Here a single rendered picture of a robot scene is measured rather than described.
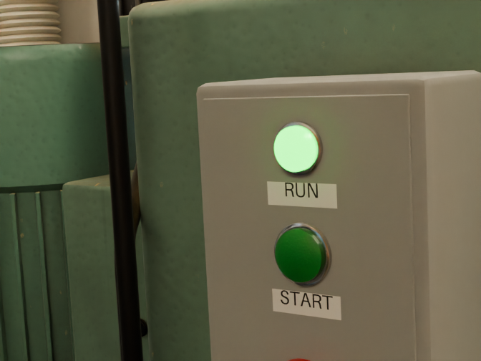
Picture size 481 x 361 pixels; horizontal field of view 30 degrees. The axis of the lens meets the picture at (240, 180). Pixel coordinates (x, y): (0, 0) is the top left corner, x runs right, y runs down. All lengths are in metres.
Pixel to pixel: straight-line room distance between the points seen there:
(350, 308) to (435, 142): 0.07
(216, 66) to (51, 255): 0.22
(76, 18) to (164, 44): 1.79
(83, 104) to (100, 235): 0.09
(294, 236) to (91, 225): 0.24
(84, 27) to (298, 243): 1.91
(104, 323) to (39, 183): 0.10
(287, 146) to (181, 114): 0.12
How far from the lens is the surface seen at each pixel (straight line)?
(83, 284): 0.57
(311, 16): 0.40
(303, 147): 0.33
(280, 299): 0.35
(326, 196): 0.33
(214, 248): 0.36
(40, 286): 0.60
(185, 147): 0.44
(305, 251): 0.33
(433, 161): 0.32
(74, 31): 2.24
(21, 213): 0.60
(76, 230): 0.56
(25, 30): 2.10
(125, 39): 0.56
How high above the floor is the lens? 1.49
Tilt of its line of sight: 7 degrees down
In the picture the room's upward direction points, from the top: 3 degrees counter-clockwise
